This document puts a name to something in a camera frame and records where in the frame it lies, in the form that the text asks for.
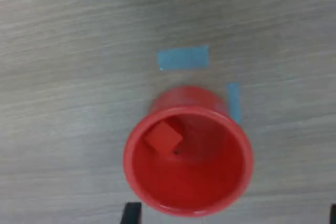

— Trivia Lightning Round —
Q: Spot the red cube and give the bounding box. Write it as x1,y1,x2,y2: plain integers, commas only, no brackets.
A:
143,121,184,156

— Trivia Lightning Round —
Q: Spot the red plastic cup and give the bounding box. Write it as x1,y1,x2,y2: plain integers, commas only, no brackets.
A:
123,85,255,218

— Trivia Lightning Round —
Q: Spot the blue tape strip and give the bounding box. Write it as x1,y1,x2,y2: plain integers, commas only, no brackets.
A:
157,45,210,72
227,82,242,125

